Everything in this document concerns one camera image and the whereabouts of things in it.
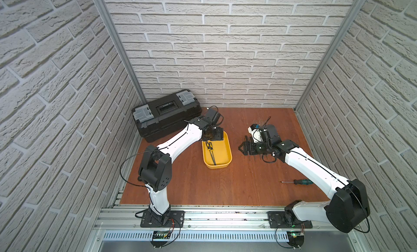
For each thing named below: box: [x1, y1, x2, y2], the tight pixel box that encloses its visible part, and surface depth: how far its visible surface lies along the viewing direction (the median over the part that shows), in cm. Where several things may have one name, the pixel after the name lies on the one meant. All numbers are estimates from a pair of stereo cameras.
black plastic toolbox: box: [131, 89, 203, 143], surface depth 97 cm
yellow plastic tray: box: [201, 130, 233, 169], surface depth 97 cm
